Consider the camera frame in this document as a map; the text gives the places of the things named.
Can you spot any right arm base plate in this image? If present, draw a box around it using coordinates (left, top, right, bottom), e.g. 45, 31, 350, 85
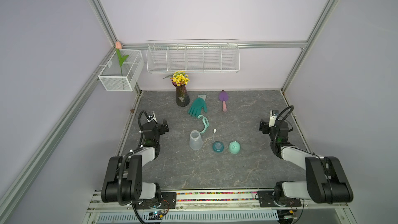
255, 190, 302, 207

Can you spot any white mesh wall basket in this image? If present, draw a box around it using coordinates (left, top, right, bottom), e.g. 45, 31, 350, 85
98, 49, 145, 92

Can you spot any white vented cable duct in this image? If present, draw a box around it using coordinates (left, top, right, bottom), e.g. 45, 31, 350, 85
96, 210, 279, 224

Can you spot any yellow flower bouquet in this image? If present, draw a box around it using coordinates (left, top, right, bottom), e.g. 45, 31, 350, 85
163, 72, 190, 86

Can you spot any pink artificial tulip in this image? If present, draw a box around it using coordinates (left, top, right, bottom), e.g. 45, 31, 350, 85
115, 41, 129, 76

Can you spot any mint green bottle handle ring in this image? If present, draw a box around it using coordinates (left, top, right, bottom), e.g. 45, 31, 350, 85
197, 114, 210, 135

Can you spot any white wire wall shelf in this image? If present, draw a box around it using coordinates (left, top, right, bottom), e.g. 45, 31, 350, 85
146, 39, 240, 74

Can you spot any mint green bottle cap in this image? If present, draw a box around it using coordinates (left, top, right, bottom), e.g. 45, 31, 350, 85
229, 141, 241, 155

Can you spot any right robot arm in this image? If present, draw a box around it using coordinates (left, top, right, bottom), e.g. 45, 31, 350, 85
259, 120, 354, 204

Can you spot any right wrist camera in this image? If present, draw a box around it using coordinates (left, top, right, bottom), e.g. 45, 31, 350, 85
268, 110, 279, 127

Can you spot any dark purple glass vase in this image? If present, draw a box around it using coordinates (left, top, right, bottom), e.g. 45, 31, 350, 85
176, 85, 190, 107

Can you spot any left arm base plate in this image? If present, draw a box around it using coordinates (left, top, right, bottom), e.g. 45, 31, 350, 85
134, 191, 177, 210

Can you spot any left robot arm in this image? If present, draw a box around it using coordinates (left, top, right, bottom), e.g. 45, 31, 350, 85
101, 120, 169, 206

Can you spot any teal bottle collar with nipple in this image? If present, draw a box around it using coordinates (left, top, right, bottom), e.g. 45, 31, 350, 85
212, 141, 224, 153

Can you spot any purple trowel with pink handle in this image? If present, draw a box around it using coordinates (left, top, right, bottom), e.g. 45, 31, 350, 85
219, 90, 229, 112

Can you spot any colourful bead strip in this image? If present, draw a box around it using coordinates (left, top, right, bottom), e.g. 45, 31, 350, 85
176, 190, 258, 202

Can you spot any green rubber glove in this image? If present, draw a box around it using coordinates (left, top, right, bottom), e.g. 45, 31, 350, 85
188, 94, 208, 117

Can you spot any clear plastic baby bottle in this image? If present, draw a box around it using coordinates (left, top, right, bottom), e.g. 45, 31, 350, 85
189, 130, 203, 150

